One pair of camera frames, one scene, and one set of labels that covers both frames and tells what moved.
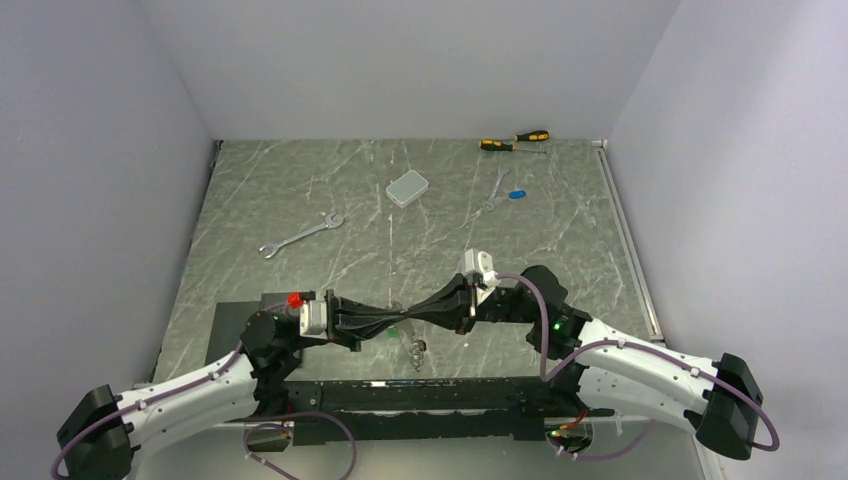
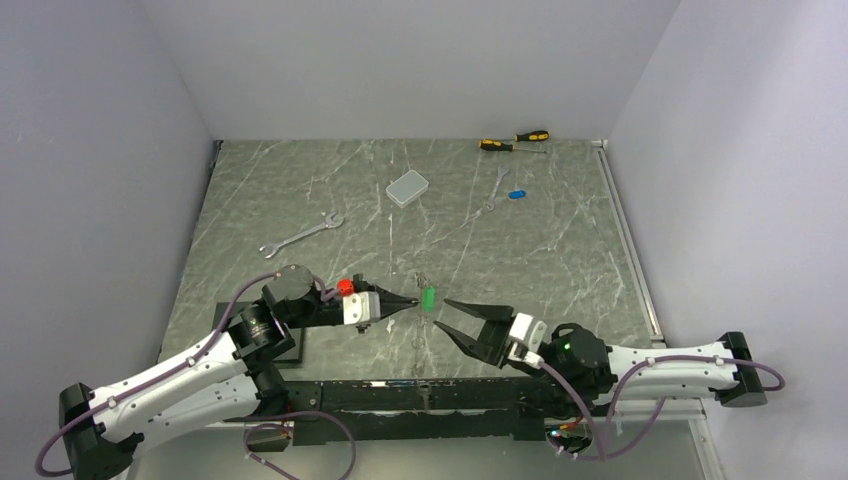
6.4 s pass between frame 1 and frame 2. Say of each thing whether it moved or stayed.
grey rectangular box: stayed
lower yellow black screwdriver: stayed
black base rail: stayed
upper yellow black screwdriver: stayed
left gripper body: moved
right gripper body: moved
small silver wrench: stayed
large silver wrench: stayed
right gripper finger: moved
